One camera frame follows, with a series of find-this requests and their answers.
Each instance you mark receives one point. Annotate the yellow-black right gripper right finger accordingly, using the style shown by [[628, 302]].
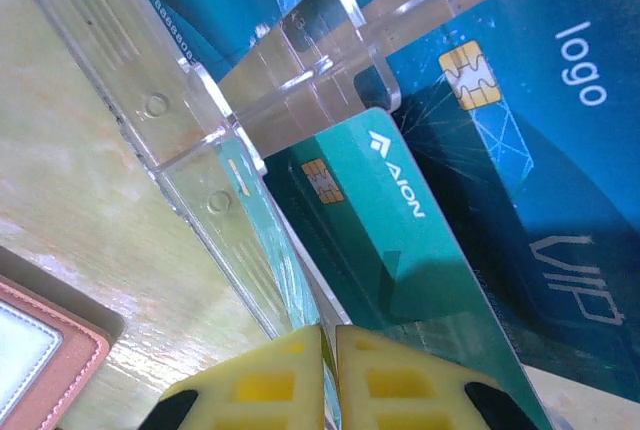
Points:
[[410, 390]]

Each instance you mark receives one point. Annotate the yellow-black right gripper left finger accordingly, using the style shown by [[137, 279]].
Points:
[[260, 390]]

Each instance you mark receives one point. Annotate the teal credit card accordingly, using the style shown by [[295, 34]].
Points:
[[270, 210], [400, 260]]

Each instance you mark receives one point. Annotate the pink leather card holder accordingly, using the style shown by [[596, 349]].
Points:
[[75, 365]]

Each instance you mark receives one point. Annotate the clear acrylic card stand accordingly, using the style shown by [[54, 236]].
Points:
[[155, 105]]

